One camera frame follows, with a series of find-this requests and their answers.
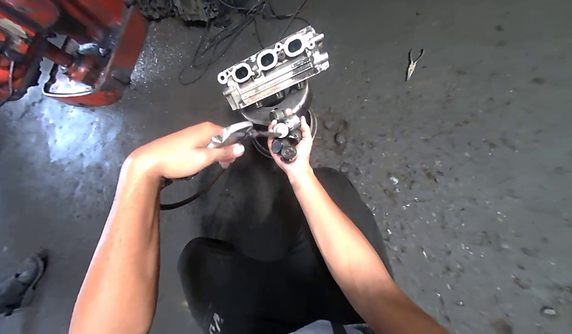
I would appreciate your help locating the person's right thumb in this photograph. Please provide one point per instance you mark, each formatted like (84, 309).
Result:
(306, 130)

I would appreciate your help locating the person's right fingers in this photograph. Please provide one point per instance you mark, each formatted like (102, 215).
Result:
(271, 125)

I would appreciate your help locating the person's left thumb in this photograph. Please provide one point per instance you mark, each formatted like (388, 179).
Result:
(228, 152)

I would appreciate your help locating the person's left forearm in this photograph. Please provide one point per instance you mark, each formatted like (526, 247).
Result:
(128, 241)

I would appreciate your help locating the person's right hand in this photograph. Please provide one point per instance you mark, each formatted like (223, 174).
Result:
(299, 160)

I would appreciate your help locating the red machine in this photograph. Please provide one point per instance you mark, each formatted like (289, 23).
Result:
(98, 79)

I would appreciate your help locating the aluminium cylinder head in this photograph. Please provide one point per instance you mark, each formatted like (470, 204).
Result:
(267, 76)

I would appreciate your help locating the cluster of metal valve lifters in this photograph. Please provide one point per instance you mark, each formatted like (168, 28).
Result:
(288, 152)

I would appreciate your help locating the person's left hand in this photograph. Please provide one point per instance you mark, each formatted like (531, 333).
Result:
(174, 155)

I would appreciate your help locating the person's right forearm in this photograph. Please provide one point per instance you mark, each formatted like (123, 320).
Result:
(346, 236)

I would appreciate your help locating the person's left fingers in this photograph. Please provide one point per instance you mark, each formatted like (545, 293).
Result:
(227, 164)

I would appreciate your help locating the person's legs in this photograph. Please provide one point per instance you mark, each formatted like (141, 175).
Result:
(267, 287)

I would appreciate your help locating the dark metal engine part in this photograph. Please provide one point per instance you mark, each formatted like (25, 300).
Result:
(193, 9)

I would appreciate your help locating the silver air blow gun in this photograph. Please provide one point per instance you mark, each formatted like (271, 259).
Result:
(235, 133)

